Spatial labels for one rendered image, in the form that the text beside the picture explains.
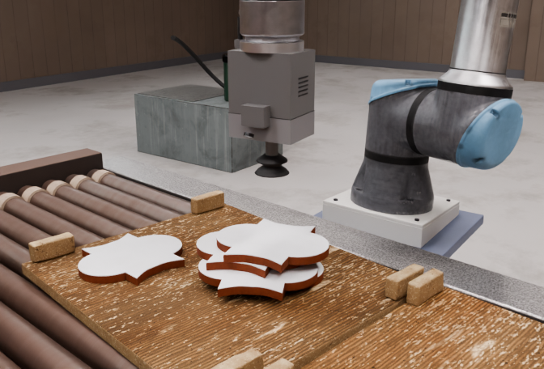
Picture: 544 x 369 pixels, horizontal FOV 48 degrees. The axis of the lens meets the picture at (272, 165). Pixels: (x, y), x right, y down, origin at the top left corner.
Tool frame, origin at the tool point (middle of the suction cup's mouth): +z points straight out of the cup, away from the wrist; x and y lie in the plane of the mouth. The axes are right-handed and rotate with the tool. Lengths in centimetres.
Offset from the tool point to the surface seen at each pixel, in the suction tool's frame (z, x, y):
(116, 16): 24, 630, -612
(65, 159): 12, 22, -61
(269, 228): 8.9, 2.9, -2.0
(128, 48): 72, 647, -611
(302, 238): 8.9, 2.1, 3.3
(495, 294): 15.7, 12.0, 25.9
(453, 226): 20, 44, 13
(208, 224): 13.6, 9.6, -16.8
